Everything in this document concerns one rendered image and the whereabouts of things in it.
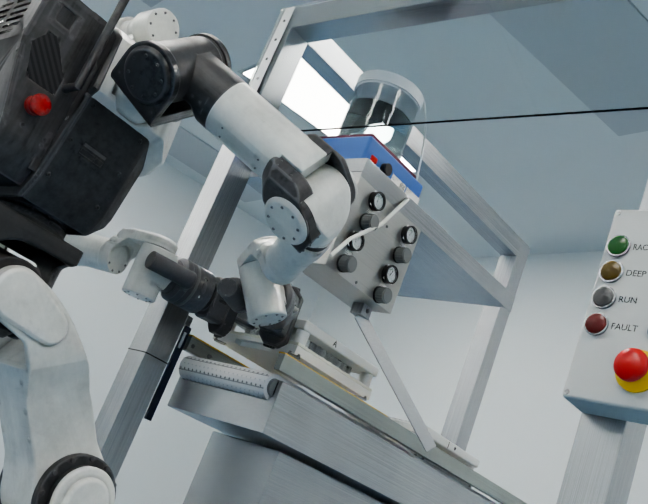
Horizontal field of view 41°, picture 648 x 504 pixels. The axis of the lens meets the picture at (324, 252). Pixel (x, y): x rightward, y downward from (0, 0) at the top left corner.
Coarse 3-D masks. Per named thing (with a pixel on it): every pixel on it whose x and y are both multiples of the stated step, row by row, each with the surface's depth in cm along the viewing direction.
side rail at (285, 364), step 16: (288, 368) 159; (304, 368) 162; (304, 384) 162; (320, 384) 165; (336, 400) 169; (352, 400) 172; (368, 416) 176; (384, 416) 179; (384, 432) 180; (400, 432) 184; (416, 448) 188; (448, 464) 197; (464, 480) 202; (480, 480) 206; (496, 496) 212; (512, 496) 217
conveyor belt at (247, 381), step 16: (192, 368) 172; (208, 368) 169; (224, 368) 166; (240, 368) 164; (208, 384) 170; (224, 384) 165; (240, 384) 162; (256, 384) 159; (320, 400) 168; (400, 448) 187; (480, 496) 210
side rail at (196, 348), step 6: (186, 342) 178; (192, 342) 178; (198, 342) 179; (186, 348) 177; (192, 348) 178; (198, 348) 179; (204, 348) 180; (210, 348) 181; (192, 354) 178; (198, 354) 179; (204, 354) 180; (210, 354) 181; (216, 354) 182; (222, 354) 183; (216, 360) 182; (222, 360) 183; (228, 360) 185
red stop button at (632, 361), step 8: (624, 352) 100; (632, 352) 99; (640, 352) 99; (616, 360) 100; (624, 360) 99; (632, 360) 99; (640, 360) 98; (616, 368) 100; (624, 368) 99; (632, 368) 98; (640, 368) 98; (624, 376) 99; (632, 376) 98; (640, 376) 98
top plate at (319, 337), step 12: (300, 324) 166; (312, 324) 166; (312, 336) 168; (324, 336) 169; (324, 348) 173; (336, 348) 171; (348, 348) 174; (348, 360) 175; (360, 360) 177; (372, 372) 179
